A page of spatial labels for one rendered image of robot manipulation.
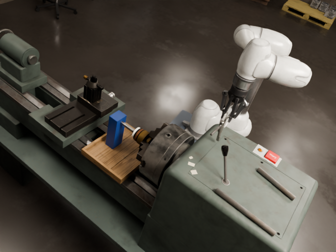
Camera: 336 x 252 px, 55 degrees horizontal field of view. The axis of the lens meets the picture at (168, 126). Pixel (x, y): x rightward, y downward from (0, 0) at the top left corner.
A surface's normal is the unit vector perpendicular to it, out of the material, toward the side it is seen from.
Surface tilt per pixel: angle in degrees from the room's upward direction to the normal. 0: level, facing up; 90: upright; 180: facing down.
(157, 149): 45
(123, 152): 0
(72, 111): 0
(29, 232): 0
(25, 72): 90
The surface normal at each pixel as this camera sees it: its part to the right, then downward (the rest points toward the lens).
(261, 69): -0.11, 0.63
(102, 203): 0.22, -0.72
